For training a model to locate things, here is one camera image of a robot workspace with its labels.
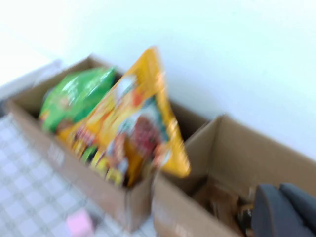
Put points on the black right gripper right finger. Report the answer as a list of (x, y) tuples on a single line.
[(304, 207)]

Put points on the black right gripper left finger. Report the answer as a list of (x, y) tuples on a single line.
[(269, 214)]

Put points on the cardboard box with clear tape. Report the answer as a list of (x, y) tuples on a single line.
[(247, 153)]

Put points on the large orange chips bag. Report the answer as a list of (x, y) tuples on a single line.
[(138, 118)]

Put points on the pink foam cube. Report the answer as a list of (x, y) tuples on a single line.
[(80, 224)]

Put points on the cardboard box with F2 print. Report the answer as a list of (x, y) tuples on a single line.
[(74, 168)]

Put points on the green Lay's chips bag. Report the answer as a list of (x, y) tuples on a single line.
[(79, 93)]

